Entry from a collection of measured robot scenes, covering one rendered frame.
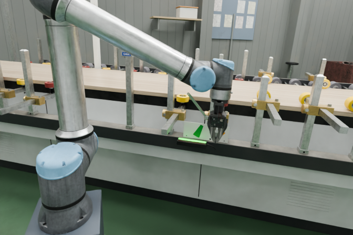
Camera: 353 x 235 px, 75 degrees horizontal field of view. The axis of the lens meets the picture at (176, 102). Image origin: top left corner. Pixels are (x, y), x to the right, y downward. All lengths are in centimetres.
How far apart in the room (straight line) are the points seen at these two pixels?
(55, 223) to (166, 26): 521
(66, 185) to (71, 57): 46
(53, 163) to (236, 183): 125
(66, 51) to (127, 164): 118
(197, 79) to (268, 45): 635
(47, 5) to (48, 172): 52
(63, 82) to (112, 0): 478
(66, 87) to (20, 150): 158
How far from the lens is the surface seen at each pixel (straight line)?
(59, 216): 98
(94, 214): 104
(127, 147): 157
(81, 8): 79
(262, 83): 127
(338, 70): 770
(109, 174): 203
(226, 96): 97
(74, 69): 96
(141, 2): 571
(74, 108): 98
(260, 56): 698
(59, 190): 92
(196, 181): 179
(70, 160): 88
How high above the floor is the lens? 129
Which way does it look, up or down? 17 degrees down
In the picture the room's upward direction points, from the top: 2 degrees clockwise
